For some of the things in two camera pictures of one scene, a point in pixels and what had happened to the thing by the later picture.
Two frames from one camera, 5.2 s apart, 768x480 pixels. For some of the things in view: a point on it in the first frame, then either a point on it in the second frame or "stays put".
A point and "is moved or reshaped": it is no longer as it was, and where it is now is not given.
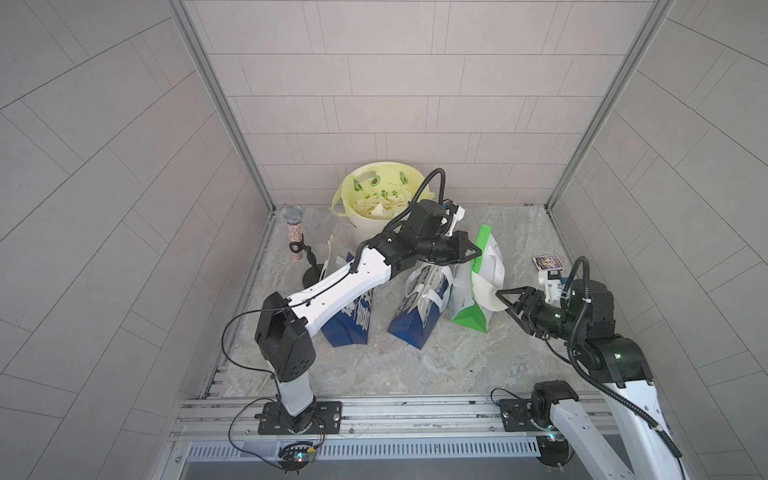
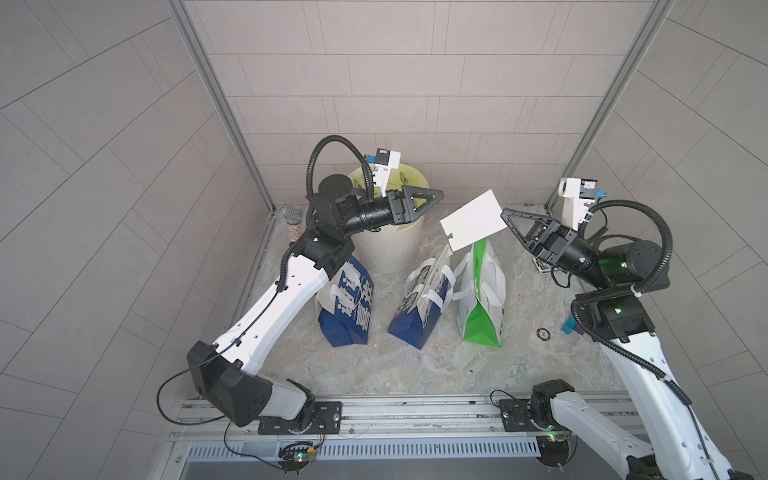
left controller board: x=296 y=455 stays put
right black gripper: x=535 y=298 to x=553 y=245
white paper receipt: x=485 y=294 to x=474 y=221
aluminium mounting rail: x=364 y=419 stays put
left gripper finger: x=471 y=256 to x=429 y=205
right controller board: x=555 y=450 stays put
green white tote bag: x=487 y=263 is moved or reshaped
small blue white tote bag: x=425 y=299 stays put
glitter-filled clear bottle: x=293 y=215 stays put
